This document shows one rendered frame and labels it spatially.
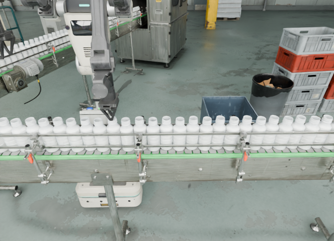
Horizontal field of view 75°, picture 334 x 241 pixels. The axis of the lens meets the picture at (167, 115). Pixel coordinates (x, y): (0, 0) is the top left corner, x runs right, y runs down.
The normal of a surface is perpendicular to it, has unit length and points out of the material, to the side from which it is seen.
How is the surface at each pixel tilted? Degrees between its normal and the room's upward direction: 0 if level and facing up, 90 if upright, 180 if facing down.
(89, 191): 31
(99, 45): 61
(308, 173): 90
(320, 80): 90
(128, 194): 90
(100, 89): 90
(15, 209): 0
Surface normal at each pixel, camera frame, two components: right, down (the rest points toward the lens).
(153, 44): -0.30, 0.52
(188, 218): 0.00, -0.83
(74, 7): 0.02, 0.55
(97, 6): 0.01, 0.08
